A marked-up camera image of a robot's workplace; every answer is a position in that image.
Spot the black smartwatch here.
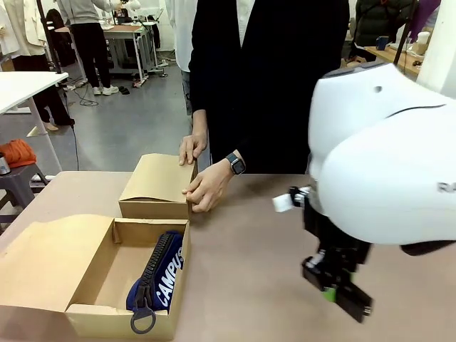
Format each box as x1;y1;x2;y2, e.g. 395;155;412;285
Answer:
224;150;247;176

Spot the grey background desk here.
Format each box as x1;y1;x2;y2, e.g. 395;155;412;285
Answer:
102;19;160;83

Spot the person's left hand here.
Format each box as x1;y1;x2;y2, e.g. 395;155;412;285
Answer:
182;159;233;214

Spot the orange cloth bundle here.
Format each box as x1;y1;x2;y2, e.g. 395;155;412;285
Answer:
0;138;38;169

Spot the grey plastic stool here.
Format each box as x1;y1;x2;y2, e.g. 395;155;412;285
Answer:
0;164;51;229

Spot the white cable tag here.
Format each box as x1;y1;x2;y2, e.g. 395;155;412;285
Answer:
271;193;296;214

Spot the person's black coat torso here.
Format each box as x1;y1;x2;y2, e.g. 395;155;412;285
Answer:
187;0;352;176

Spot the background person in grey top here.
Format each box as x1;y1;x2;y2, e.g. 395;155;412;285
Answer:
56;0;120;97

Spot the background person in black jacket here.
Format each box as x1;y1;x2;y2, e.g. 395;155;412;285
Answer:
350;0;413;60

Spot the blue Campus pencil case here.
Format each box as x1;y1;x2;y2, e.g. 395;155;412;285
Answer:
125;230;187;335

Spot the person's left forearm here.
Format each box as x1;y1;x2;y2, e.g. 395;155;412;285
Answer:
230;131;311;176

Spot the background person in white coat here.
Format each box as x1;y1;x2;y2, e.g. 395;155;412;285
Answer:
0;0;76;132

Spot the brown cardboard box with lid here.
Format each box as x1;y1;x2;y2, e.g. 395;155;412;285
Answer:
118;153;200;221

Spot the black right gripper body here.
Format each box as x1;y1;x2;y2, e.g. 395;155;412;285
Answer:
301;242;372;291

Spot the person's right forearm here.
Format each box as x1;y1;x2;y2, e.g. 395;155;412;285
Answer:
191;108;209;138

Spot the white table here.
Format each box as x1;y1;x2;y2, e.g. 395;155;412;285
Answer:
0;71;70;172

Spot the open brown cardboard box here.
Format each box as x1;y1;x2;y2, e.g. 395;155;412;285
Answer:
0;212;192;340

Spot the person's right hand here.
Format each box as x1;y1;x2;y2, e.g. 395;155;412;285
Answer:
178;133;209;167

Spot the wooden background table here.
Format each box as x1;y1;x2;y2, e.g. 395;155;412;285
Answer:
364;41;425;81

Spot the black tripod pole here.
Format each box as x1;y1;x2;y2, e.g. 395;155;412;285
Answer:
34;0;78;172

